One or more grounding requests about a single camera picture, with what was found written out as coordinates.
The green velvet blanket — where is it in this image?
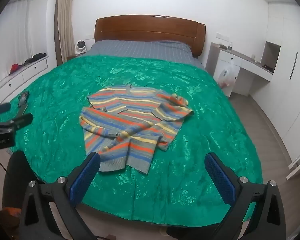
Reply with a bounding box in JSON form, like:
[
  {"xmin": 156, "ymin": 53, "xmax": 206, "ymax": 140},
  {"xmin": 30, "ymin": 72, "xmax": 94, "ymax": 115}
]
[{"xmin": 0, "ymin": 55, "xmax": 263, "ymax": 227}]

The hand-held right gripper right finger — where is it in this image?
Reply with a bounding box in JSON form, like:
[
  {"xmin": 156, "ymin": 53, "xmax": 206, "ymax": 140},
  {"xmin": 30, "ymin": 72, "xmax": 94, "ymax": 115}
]
[{"xmin": 204, "ymin": 152, "xmax": 287, "ymax": 240}]

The grey striped bed sheet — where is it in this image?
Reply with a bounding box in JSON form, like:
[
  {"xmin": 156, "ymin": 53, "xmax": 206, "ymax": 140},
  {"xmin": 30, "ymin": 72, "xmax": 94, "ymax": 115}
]
[{"xmin": 84, "ymin": 40, "xmax": 205, "ymax": 69}]

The beige curtain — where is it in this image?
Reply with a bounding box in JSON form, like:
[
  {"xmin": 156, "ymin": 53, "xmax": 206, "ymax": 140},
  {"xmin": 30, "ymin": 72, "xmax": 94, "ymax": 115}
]
[{"xmin": 54, "ymin": 0, "xmax": 77, "ymax": 65}]

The small white fan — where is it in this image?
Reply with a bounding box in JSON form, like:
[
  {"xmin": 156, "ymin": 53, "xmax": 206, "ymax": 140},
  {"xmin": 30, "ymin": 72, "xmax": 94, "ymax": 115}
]
[{"xmin": 74, "ymin": 40, "xmax": 87, "ymax": 54}]

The red cloth item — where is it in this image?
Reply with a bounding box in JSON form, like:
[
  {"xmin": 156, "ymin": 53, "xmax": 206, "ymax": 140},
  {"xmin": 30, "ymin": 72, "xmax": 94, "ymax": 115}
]
[{"xmin": 9, "ymin": 64, "xmax": 23, "ymax": 75}]

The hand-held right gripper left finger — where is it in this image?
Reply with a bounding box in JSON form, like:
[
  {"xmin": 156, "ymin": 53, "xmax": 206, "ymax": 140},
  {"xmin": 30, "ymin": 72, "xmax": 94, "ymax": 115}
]
[{"xmin": 20, "ymin": 152, "xmax": 102, "ymax": 240}]

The white sheer curtain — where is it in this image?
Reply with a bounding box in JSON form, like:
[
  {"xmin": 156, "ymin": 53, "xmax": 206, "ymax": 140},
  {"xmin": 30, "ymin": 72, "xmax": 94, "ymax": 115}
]
[{"xmin": 0, "ymin": 0, "xmax": 35, "ymax": 84}]

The white plastic bag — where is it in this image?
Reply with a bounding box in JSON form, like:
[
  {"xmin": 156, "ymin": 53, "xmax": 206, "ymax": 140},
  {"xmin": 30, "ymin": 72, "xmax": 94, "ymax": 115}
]
[{"xmin": 216, "ymin": 61, "xmax": 237, "ymax": 88}]

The dark clothes pile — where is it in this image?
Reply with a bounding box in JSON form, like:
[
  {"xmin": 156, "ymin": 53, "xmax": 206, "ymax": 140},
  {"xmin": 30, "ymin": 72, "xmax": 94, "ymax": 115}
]
[{"xmin": 24, "ymin": 52, "xmax": 47, "ymax": 65}]

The smartphone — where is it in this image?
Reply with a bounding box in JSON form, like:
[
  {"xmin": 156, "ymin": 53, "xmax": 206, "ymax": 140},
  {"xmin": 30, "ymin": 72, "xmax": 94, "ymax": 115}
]
[{"xmin": 17, "ymin": 91, "xmax": 30, "ymax": 108}]

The striped knit sweater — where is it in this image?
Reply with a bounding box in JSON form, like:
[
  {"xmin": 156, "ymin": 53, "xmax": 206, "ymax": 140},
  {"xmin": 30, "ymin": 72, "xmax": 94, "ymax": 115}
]
[{"xmin": 79, "ymin": 85, "xmax": 195, "ymax": 175}]

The white window cabinet with drawers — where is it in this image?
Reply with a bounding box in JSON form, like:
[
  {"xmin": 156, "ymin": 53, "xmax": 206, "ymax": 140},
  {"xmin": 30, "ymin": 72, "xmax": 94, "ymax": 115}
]
[{"xmin": 0, "ymin": 55, "xmax": 49, "ymax": 100}]

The wooden headboard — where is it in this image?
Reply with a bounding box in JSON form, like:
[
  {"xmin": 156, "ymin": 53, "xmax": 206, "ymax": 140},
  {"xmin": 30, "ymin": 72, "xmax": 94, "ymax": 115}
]
[{"xmin": 94, "ymin": 14, "xmax": 206, "ymax": 58}]

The wooden nightstand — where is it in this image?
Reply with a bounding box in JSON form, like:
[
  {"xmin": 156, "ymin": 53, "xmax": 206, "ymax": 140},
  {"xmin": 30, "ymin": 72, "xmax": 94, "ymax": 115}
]
[{"xmin": 66, "ymin": 52, "xmax": 88, "ymax": 61}]

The white desk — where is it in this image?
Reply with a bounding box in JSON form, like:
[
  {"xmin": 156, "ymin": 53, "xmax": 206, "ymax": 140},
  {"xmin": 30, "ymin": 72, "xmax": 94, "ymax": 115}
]
[{"xmin": 205, "ymin": 42, "xmax": 274, "ymax": 97}]

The white wardrobe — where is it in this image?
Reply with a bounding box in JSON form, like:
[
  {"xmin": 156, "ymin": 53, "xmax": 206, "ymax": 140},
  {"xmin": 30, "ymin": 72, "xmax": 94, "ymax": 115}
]
[{"xmin": 247, "ymin": 0, "xmax": 300, "ymax": 178}]

